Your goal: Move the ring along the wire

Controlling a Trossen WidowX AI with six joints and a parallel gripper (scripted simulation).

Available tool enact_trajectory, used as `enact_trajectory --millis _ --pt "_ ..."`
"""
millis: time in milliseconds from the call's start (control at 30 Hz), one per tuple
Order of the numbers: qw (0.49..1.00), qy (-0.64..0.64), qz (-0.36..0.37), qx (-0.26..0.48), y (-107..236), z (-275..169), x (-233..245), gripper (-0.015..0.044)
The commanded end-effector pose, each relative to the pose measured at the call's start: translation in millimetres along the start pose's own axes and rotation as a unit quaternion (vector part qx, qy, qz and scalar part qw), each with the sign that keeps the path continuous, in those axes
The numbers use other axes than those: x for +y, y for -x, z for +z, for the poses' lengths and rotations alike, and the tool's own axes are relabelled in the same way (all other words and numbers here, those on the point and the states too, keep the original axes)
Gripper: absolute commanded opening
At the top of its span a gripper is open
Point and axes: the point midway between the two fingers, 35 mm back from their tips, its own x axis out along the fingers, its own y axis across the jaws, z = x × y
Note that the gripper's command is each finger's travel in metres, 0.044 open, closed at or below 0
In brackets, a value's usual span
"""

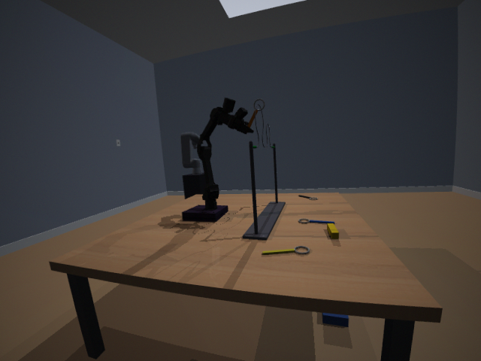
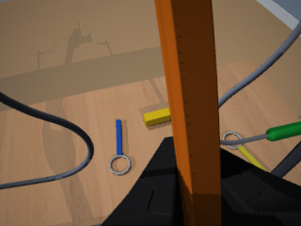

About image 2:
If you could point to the orange rectangular handle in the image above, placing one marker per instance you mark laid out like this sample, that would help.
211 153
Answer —
186 33

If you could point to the grey loop with yellow handle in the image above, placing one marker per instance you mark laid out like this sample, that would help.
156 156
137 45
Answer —
244 152

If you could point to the grey loop with blue handle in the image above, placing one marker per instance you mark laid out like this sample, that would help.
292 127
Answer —
119 150

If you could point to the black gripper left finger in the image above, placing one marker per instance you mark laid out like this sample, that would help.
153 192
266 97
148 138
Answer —
155 199

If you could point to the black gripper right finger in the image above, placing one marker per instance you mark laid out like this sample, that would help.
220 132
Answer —
253 197

